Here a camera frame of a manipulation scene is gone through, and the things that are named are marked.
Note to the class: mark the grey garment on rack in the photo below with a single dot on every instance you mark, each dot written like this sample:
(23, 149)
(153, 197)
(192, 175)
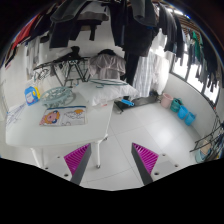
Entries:
(105, 66)

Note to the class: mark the white pillow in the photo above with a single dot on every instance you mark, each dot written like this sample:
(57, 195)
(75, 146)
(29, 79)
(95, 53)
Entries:
(97, 93)

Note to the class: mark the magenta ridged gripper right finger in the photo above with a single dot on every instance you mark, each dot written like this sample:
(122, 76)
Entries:
(145, 160)

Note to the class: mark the blue bucket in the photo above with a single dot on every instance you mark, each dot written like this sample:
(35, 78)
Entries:
(190, 119)
(183, 112)

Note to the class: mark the black hanging jacket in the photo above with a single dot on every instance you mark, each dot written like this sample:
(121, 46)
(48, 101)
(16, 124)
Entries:
(133, 28)

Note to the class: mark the green hanging garment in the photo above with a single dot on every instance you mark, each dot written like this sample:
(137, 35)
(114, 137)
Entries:
(198, 47)

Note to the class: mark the black folding drying rack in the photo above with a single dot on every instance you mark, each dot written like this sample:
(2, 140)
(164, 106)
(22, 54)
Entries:
(64, 69)

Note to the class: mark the white table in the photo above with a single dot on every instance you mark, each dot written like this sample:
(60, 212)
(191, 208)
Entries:
(26, 132)

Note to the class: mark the dark rack at right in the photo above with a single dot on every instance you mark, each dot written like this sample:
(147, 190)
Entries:
(210, 147)

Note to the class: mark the blue handled brush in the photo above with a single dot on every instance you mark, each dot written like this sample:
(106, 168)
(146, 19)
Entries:
(127, 102)

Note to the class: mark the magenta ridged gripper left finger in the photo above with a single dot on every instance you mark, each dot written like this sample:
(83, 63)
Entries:
(77, 161)

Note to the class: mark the white striped hanging shirt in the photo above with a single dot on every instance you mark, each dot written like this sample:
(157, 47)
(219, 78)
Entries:
(151, 74)

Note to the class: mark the red hanging garment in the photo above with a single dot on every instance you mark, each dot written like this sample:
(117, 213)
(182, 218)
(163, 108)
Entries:
(22, 35)

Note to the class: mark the teal bucket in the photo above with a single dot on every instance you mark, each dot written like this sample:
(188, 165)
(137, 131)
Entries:
(175, 105)

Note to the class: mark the pink bucket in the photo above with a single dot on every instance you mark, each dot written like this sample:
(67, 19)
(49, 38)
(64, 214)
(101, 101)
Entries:
(166, 100)

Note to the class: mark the teal clothes hanger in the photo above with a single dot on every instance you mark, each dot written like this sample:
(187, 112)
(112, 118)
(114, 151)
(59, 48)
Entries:
(108, 82)

